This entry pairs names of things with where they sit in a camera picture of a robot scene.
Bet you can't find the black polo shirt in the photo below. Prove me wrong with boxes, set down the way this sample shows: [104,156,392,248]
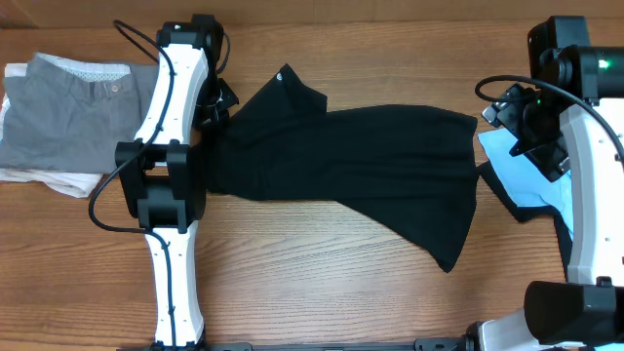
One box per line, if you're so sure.
[203,66,478,272]

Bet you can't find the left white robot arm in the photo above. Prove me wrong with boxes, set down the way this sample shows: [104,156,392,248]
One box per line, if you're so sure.
[115,15,239,350]

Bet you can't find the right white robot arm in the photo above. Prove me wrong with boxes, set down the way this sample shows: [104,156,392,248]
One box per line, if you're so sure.
[451,16,623,350]

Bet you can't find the light blue t-shirt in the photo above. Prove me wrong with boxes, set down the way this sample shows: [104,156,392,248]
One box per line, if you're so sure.
[478,129,573,268]

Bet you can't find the folded grey shorts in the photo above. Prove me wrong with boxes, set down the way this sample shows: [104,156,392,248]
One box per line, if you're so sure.
[1,53,158,174]

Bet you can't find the folded white garment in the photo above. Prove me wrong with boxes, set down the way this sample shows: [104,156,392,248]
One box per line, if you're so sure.
[1,63,102,198]

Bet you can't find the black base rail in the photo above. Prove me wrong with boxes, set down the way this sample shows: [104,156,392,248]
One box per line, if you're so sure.
[116,336,488,351]

